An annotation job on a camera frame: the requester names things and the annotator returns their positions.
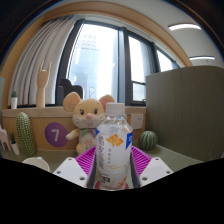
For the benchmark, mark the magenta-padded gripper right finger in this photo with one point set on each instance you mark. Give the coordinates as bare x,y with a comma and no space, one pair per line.
151,168

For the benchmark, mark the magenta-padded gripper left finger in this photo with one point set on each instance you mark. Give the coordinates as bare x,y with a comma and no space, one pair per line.
74,170

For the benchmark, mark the clear plastic water bottle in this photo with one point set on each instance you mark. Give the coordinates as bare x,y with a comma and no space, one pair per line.
114,146

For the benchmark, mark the round green cactus ornament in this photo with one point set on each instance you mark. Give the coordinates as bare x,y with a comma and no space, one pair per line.
148,140

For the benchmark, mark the cream paper cup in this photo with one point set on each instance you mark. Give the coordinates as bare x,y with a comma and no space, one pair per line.
36,163

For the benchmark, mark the round purple number sticker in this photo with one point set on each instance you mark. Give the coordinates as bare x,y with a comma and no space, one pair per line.
56,135

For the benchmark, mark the beige plush mouse toy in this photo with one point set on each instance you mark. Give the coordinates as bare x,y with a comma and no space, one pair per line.
85,121

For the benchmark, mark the tall green cactus ornament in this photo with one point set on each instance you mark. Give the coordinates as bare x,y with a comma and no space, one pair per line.
26,133

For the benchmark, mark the small plant in white pot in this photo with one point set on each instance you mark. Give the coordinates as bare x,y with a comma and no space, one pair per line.
15,146
14,101

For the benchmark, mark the green desk partition panel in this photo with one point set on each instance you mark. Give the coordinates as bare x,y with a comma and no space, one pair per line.
186,110
1,95

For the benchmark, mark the pink horse figurine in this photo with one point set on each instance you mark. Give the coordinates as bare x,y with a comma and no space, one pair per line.
4,138

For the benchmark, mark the black horse figurine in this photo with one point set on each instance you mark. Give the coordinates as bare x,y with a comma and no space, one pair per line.
68,90

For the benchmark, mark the wooden hand sculpture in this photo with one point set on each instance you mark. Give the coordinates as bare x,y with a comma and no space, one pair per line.
41,90

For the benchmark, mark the grey pleated curtain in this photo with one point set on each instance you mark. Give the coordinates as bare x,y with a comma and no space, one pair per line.
40,63

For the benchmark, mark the group of ceiling lights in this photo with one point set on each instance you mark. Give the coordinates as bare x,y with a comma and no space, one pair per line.
185,26

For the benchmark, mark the white wall socket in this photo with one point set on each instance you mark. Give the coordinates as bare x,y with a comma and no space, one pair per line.
137,121

